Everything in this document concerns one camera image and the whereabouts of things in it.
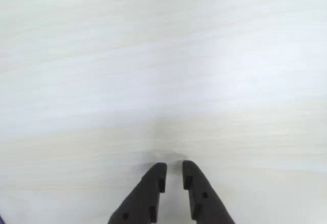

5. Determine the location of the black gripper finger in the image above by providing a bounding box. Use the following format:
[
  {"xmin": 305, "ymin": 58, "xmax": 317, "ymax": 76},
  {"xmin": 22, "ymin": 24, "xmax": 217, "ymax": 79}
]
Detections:
[
  {"xmin": 182, "ymin": 160, "xmax": 236, "ymax": 224},
  {"xmin": 107, "ymin": 162, "xmax": 168, "ymax": 224}
]

